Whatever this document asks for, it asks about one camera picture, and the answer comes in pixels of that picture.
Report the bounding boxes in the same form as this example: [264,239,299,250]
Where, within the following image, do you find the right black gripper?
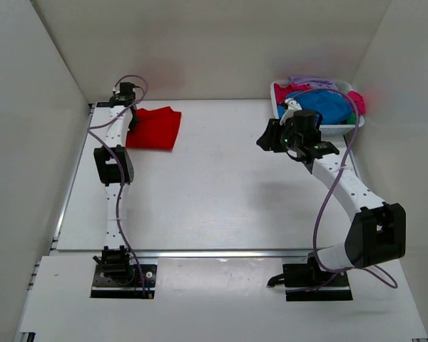
[257,120,302,154]

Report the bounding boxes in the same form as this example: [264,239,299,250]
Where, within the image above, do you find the red t shirt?
[126,106,182,151]

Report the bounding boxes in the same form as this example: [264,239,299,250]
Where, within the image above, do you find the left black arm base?
[90,245,158,300]

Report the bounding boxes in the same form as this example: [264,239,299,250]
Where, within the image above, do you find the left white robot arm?
[89,82,137,249]

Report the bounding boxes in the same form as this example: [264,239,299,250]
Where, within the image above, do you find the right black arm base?
[267,257,353,302]

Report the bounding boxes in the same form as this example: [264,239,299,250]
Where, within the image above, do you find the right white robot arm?
[256,110,406,286]

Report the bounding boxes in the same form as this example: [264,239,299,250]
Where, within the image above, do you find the small dark label sticker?
[96,102,111,108]

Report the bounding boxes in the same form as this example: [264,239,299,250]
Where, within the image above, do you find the pink t shirt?
[271,83,366,116]

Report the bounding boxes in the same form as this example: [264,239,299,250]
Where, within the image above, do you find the white plastic laundry basket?
[270,78,366,135]

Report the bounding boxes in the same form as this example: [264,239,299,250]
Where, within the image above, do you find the lavender t shirt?
[288,76,340,92]

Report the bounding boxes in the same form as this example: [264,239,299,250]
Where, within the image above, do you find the green t shirt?
[345,112,362,125]

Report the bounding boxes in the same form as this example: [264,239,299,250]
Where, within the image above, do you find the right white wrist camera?
[277,98,302,125]

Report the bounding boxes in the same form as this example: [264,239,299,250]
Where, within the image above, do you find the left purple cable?
[86,74,154,299]

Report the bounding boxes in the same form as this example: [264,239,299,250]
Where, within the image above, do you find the purple cable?
[86,74,154,299]
[277,88,399,294]

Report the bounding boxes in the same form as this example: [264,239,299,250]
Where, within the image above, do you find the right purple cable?
[277,88,399,294]

